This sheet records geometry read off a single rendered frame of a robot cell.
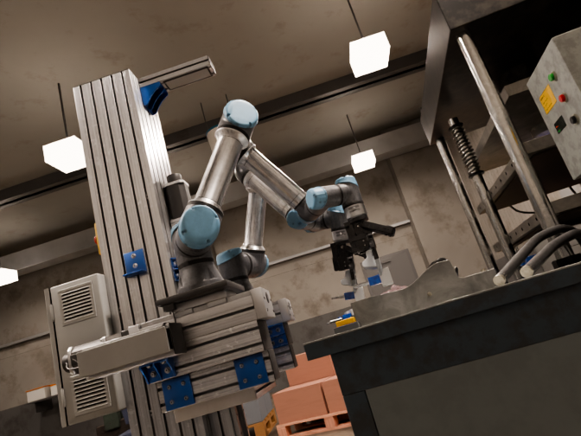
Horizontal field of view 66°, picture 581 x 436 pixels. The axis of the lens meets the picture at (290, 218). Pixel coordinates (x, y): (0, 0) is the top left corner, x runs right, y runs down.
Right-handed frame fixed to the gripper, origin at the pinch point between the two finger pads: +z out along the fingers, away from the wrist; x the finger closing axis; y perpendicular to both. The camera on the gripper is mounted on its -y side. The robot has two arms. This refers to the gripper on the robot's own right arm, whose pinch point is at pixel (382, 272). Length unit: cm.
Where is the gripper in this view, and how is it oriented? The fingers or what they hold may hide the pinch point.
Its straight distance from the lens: 154.0
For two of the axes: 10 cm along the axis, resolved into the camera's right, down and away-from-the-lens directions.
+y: -9.3, 3.2, 1.6
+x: -2.4, -2.1, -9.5
